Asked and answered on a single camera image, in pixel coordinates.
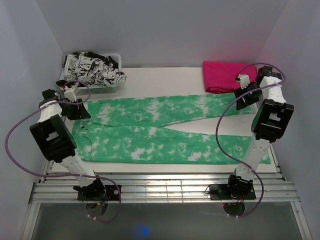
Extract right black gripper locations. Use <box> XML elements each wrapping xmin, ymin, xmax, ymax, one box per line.
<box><xmin>234</xmin><ymin>84</ymin><xmax>264</xmax><ymax>111</ymax></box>

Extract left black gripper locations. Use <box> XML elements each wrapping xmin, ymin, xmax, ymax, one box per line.
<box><xmin>59</xmin><ymin>98</ymin><xmax>91</xmax><ymax>121</ymax></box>

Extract green tie-dye trousers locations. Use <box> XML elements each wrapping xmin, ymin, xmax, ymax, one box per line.
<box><xmin>72</xmin><ymin>93</ymin><xmax>255</xmax><ymax>165</ymax></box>

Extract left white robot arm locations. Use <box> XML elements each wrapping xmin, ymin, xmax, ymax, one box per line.
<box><xmin>29</xmin><ymin>87</ymin><xmax>107</xmax><ymax>200</ymax></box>

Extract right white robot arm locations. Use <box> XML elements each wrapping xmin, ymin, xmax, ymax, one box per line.
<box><xmin>225</xmin><ymin>65</ymin><xmax>294</xmax><ymax>200</ymax></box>

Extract folded pink trousers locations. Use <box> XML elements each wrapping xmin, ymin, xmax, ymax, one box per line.
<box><xmin>202</xmin><ymin>60</ymin><xmax>257</xmax><ymax>94</ymax></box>

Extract white plastic basket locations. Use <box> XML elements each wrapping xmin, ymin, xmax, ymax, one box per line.
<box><xmin>58</xmin><ymin>53</ymin><xmax>123</xmax><ymax>96</ymax></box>

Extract black and white printed garment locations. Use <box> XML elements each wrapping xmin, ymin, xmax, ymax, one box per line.
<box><xmin>55</xmin><ymin>51</ymin><xmax>129</xmax><ymax>88</ymax></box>

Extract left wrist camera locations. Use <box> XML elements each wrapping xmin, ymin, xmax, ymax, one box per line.
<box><xmin>64</xmin><ymin>88</ymin><xmax>79</xmax><ymax>103</ymax></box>

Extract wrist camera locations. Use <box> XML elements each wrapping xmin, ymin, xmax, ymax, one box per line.
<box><xmin>235</xmin><ymin>74</ymin><xmax>251</xmax><ymax>90</ymax></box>
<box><xmin>64</xmin><ymin>88</ymin><xmax>79</xmax><ymax>103</ymax></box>

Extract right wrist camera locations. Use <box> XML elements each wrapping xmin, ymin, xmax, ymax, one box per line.
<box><xmin>235</xmin><ymin>74</ymin><xmax>251</xmax><ymax>90</ymax></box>

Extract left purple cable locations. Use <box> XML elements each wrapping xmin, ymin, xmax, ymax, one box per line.
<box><xmin>4</xmin><ymin>80</ymin><xmax>123</xmax><ymax>223</ymax></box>

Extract purple cable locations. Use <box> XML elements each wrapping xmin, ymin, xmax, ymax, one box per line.
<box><xmin>4</xmin><ymin>80</ymin><xmax>123</xmax><ymax>223</ymax></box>
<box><xmin>201</xmin><ymin>61</ymin><xmax>286</xmax><ymax>219</ymax></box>

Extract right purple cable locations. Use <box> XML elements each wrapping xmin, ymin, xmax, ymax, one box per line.
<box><xmin>201</xmin><ymin>61</ymin><xmax>286</xmax><ymax>219</ymax></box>

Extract aluminium frame rails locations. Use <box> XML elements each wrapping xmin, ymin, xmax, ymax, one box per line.
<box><xmin>27</xmin><ymin>144</ymin><xmax>301</xmax><ymax>205</ymax></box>

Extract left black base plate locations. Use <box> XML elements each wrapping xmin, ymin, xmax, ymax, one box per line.
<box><xmin>76</xmin><ymin>184</ymin><xmax>122</xmax><ymax>202</ymax></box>

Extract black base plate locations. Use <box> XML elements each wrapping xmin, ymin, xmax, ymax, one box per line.
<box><xmin>76</xmin><ymin>184</ymin><xmax>122</xmax><ymax>202</ymax></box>
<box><xmin>206</xmin><ymin>184</ymin><xmax>256</xmax><ymax>201</ymax></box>

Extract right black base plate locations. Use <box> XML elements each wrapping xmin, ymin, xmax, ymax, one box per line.
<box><xmin>206</xmin><ymin>184</ymin><xmax>256</xmax><ymax>201</ymax></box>

